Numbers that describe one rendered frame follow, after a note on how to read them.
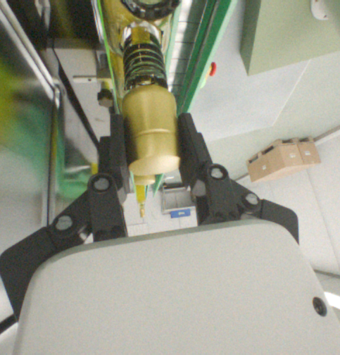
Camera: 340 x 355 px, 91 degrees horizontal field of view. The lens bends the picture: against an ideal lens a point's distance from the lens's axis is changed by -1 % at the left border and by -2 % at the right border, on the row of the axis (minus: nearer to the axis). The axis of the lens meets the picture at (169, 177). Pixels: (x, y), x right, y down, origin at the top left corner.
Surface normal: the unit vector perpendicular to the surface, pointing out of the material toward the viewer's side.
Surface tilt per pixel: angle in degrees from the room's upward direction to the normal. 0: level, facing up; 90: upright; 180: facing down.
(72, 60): 0
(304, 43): 1
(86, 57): 0
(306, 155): 90
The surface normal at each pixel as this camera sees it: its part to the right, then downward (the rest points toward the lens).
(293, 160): 0.08, -0.27
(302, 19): 0.12, 0.95
